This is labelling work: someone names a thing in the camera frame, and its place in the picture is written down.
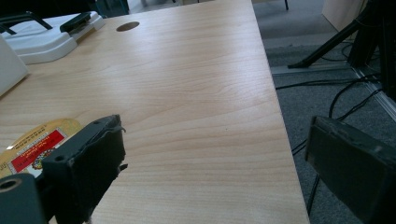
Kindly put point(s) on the white plastic base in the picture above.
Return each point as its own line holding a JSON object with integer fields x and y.
{"x": 40, "y": 43}

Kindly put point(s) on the black stapler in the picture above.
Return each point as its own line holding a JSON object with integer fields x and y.
{"x": 74, "y": 22}

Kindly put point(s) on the yellow packet with red label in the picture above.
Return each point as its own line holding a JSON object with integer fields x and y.
{"x": 29, "y": 149}

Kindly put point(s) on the metal floor rail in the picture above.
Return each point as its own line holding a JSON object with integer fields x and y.
{"x": 311, "y": 69}

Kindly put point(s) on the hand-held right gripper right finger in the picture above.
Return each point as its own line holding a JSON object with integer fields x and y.
{"x": 351, "y": 165}

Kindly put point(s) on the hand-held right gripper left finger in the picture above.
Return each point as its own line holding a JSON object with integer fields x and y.
{"x": 84, "y": 161}

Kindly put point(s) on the black metal frame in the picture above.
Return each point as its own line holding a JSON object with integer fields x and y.
{"x": 34, "y": 17}

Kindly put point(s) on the light wooden panel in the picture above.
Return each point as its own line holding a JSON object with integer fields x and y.
{"x": 341, "y": 12}

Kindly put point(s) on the black metal stand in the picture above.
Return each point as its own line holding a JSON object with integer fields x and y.
{"x": 370, "y": 34}

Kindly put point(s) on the white box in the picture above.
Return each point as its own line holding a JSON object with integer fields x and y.
{"x": 9, "y": 68}

